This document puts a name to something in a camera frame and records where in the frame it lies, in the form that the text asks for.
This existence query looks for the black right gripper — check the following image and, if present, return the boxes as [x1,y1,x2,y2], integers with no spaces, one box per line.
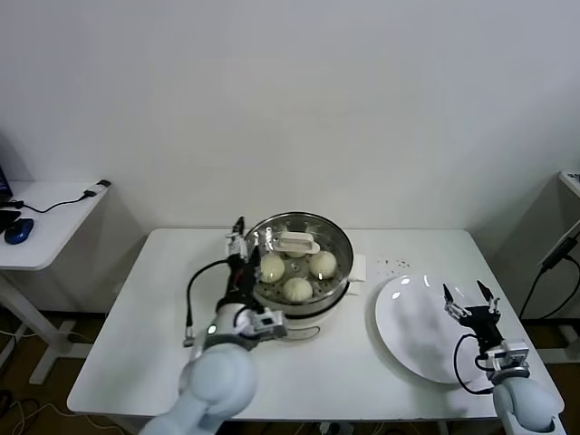
[442,279,505,350]

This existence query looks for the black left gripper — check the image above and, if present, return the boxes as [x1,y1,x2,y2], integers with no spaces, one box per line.
[225,216,266,310]

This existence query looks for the perforated steel steamer basket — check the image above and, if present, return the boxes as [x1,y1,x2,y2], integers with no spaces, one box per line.
[244,210,355,305]

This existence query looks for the white round plate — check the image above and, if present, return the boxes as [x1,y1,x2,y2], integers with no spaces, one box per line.
[374,274,495,386]

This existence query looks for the white electric cooking pot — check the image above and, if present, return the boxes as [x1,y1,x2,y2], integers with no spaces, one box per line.
[246,253,369,342]

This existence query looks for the black power brick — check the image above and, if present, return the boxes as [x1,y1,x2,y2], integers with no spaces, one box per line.
[542,233,580,271]

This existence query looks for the white desk with clutter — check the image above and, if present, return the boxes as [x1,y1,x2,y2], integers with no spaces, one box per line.
[559,170,580,198]

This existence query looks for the white floor power strip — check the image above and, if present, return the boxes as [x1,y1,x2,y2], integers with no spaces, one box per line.
[316,420,355,435]

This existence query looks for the white side desk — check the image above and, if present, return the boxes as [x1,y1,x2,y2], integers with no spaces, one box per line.
[0,179,114,384]

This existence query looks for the blue computer mouse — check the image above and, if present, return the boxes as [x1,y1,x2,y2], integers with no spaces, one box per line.
[4,217,35,245]

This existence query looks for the flat black desk device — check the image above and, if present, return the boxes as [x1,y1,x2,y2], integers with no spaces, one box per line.
[0,208,23,237]

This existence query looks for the dark laptop screen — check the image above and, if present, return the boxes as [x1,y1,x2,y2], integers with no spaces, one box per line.
[0,165,13,205]

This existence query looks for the black hanging power cable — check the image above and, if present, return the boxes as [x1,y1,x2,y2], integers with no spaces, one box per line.
[519,266,580,321]

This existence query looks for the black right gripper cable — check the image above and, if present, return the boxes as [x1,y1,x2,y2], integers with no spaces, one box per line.
[454,333,495,394]

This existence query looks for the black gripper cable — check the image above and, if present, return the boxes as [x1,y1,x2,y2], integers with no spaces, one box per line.
[454,333,495,394]
[182,260,237,349]

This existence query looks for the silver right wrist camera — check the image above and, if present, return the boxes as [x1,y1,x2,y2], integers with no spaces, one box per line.
[490,338,530,372]

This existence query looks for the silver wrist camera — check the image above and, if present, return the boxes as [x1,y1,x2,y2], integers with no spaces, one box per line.
[252,310,289,340]
[490,338,530,372]

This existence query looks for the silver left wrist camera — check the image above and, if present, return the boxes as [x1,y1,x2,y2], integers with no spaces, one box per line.
[252,310,289,340]

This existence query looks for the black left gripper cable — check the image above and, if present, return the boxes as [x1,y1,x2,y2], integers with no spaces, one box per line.
[182,260,237,349]

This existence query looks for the white floor cable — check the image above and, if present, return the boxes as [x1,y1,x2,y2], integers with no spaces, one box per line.
[0,328,94,345]

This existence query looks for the black desk cable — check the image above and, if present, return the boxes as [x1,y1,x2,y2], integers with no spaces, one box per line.
[9,190,99,214]

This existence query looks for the black floor cables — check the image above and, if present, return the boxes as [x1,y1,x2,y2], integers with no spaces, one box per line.
[0,388,51,435]

